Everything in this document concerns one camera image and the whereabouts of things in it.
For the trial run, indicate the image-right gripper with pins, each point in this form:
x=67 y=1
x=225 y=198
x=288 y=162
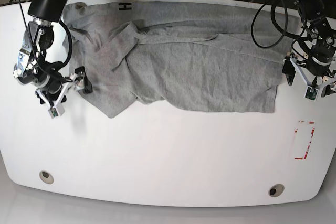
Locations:
x=292 y=65

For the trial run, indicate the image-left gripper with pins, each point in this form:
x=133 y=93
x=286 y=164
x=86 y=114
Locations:
x=55 y=93

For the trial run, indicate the grey t-shirt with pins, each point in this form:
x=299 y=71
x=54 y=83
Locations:
x=197 y=57

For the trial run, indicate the black robot arm image-left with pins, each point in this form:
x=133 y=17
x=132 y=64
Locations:
x=32 y=67

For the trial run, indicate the red tape rectangle marking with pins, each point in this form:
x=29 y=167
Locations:
x=303 y=136

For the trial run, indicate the left table grommet hole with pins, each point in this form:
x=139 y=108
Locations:
x=46 y=177

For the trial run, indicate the table grommet hole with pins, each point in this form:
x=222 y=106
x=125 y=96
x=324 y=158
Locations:
x=46 y=177
x=276 y=190

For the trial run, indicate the right table grommet hole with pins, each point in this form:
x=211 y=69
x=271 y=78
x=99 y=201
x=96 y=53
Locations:
x=276 y=190

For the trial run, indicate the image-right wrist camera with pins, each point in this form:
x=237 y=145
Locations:
x=311 y=93

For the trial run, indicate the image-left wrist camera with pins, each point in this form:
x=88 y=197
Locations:
x=56 y=111

